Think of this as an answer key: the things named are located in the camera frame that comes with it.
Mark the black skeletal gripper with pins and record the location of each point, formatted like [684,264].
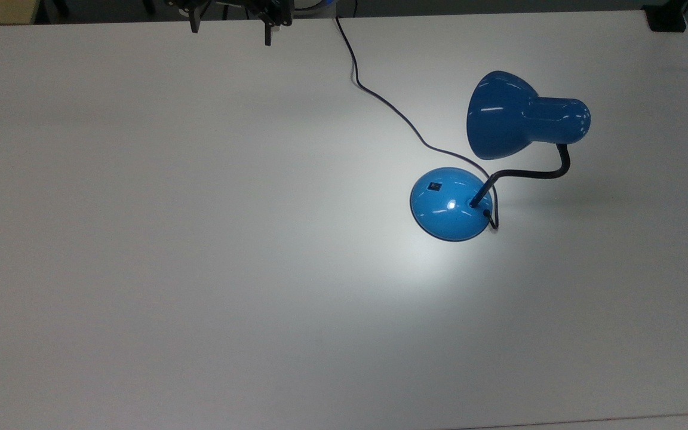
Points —
[230,7]

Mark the blue gooseneck desk lamp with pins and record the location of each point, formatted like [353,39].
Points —
[448,206]

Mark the black table clamp block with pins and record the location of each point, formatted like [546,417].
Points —
[666,18]

